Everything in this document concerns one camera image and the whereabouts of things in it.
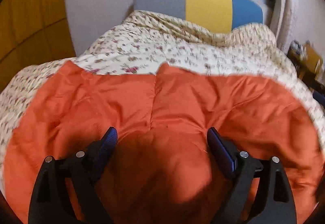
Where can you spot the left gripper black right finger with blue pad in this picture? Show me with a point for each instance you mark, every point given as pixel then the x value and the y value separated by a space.
pixel 260 192

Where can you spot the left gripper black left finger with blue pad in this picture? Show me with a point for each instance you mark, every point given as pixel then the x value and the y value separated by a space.
pixel 50 202

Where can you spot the orange quilted down jacket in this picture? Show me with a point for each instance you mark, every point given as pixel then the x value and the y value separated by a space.
pixel 161 170

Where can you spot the wooden side table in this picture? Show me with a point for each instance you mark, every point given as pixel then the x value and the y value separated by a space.
pixel 307 62

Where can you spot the wooden wardrobe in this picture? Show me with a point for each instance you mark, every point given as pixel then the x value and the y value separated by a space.
pixel 32 32

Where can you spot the right floral curtain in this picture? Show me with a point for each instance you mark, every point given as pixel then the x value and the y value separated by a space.
pixel 282 19

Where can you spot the floral bed quilt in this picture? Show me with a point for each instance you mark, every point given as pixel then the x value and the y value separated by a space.
pixel 144 41

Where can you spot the grey yellow blue headboard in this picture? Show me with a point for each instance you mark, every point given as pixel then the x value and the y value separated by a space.
pixel 217 16

